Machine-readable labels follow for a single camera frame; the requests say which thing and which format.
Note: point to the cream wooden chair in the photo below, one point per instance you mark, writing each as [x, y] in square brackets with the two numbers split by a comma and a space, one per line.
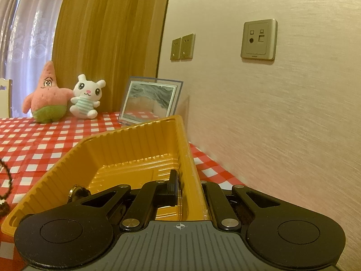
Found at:
[5, 96]

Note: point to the sheer lace curtain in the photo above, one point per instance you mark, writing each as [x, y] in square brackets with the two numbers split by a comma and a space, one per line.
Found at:
[33, 34]

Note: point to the framed picture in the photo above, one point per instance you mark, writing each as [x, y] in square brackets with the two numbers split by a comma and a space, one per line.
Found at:
[149, 98]

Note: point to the yellow plastic tray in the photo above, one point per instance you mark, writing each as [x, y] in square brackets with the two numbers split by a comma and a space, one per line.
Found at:
[127, 146]

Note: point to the pink starfish plush toy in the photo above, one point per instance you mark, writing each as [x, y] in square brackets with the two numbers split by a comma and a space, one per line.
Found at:
[48, 98]

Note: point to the red checkered tablecloth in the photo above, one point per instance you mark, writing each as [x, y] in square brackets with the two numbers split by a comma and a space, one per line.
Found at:
[42, 146]

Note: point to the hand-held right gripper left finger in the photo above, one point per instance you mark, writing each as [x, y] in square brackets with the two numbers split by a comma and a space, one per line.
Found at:
[152, 192]

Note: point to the beige wall socket plate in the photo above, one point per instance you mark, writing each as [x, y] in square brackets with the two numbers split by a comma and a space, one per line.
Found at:
[258, 41]

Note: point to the wooden door panel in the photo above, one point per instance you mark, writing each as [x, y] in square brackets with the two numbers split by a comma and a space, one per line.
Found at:
[112, 34]

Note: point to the white bear plush toy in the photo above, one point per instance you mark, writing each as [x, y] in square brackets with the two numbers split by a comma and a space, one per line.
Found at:
[84, 104]

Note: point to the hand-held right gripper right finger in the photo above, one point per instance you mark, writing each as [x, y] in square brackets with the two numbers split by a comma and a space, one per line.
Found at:
[211, 194]

